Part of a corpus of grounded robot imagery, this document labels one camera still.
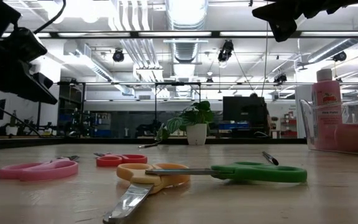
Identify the black background workstation frame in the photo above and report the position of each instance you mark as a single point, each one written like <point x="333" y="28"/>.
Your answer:
<point x="39" y="115"/>

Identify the green scissors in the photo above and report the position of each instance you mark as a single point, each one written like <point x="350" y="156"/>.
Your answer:
<point x="259" y="174"/>

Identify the black computer monitor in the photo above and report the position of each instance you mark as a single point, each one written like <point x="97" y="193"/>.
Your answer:
<point x="244" y="109"/>

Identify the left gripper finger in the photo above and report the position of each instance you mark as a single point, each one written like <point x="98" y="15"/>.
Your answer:
<point x="47" y="98"/>
<point x="42" y="81"/>

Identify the orange scissors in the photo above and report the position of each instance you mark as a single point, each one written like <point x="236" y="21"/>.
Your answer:
<point x="132" y="174"/>

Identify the clear plastic bin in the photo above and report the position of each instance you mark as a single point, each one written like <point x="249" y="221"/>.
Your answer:
<point x="308" y="133"/>

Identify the pink scissors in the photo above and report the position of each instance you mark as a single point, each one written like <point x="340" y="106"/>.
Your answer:
<point x="42" y="171"/>

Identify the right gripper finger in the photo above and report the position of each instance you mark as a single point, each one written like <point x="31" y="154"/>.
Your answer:
<point x="283" y="29"/>
<point x="278" y="12"/>

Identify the shelf with red bins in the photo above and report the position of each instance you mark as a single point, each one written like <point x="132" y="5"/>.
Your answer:
<point x="289" y="132"/>

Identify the red scissors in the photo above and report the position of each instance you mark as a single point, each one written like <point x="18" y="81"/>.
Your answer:
<point x="107" y="161"/>

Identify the black ceiling spotlight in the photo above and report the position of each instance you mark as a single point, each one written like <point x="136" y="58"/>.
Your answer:
<point x="340" y="56"/>
<point x="280" y="77"/>
<point x="118" y="56"/>
<point x="225" y="51"/>

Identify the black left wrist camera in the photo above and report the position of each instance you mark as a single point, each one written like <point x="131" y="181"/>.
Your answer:
<point x="26" y="45"/>

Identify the thin black paintbrush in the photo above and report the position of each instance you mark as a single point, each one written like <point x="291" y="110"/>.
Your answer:
<point x="270" y="158"/>

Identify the green plant in white pot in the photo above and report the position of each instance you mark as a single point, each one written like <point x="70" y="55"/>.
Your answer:
<point x="196" y="135"/>

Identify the small cactus in white pot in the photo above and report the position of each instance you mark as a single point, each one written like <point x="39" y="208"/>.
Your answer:
<point x="11" y="130"/>

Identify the light pink paint bottle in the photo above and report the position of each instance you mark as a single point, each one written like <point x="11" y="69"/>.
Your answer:
<point x="328" y="124"/>

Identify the black aluminium table frame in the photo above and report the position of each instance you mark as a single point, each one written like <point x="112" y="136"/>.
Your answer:
<point x="259" y="140"/>

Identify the white tall cabinet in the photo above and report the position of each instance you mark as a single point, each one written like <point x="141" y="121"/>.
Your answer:
<point x="301" y="112"/>

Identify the round silver ventilation duct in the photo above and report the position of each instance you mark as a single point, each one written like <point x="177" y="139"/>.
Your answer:
<point x="186" y="49"/>

